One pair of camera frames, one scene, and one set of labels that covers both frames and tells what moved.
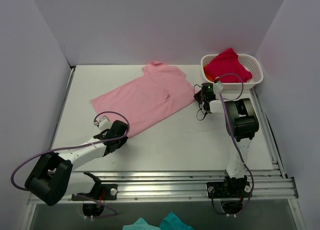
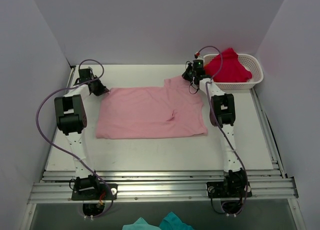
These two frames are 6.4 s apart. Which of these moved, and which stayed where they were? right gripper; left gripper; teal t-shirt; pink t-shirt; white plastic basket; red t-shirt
Moved: left gripper; right gripper; pink t-shirt
Stayed: red t-shirt; white plastic basket; teal t-shirt
